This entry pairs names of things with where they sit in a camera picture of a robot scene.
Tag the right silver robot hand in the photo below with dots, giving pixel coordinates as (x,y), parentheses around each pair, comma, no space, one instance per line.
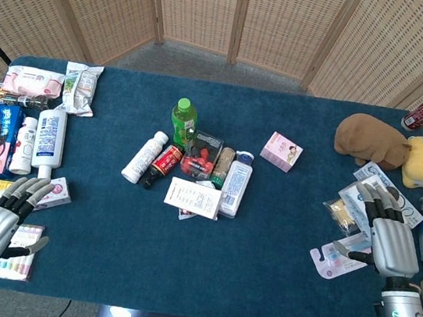
(393,241)

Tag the small pink and white box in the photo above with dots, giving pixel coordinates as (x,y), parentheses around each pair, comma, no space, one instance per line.
(57,193)

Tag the box of pencils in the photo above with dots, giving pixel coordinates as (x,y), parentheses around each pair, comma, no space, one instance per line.
(19,98)

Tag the white printed flat box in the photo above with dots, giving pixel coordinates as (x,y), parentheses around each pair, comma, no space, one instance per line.
(192,198)

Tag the red candy pack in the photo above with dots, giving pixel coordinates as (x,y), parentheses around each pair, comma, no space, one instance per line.
(202,155)

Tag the white and blue sachet pack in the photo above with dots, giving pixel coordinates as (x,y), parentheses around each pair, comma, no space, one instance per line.
(410,212)

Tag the pastel highlighter pen set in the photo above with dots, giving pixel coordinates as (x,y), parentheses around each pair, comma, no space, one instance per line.
(20,258)

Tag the clear wrapped white packet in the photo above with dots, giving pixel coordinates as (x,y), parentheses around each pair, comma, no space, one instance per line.
(351,203)

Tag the yellow sponge in wrapper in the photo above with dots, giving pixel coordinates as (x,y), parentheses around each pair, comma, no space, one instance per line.
(339,216)

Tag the pink toothbrush blister pack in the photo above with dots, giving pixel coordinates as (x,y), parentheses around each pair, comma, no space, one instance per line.
(329,262)

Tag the small white yogurt bottle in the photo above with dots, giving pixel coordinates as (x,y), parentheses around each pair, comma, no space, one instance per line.
(24,148)

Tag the brown plush toy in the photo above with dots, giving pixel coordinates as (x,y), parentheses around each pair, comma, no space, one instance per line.
(369,140)

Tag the large white lotion bottle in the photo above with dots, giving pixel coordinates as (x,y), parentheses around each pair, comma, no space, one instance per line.
(49,139)

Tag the pink and white carton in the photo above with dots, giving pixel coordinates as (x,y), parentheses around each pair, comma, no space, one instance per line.
(281,151)

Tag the pink wet wipes pack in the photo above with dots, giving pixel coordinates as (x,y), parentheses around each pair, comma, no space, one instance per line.
(33,80)

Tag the white bottle with blue cap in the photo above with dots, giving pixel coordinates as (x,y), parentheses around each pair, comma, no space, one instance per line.
(236,183)

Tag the white and green snack bag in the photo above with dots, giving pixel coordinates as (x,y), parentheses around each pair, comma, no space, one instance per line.
(80,89)

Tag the slim white bottle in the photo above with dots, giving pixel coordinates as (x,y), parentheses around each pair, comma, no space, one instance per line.
(144,157)

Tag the brown cylindrical container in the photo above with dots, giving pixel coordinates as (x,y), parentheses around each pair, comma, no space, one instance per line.
(223,166)

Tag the dark bottle with red label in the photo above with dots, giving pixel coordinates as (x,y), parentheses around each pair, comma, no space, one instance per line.
(161,165)

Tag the green tea bottle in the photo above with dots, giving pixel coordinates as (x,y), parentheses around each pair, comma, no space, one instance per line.
(183,120)

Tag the woven folding screen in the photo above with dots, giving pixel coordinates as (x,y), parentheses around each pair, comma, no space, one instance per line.
(231,19)

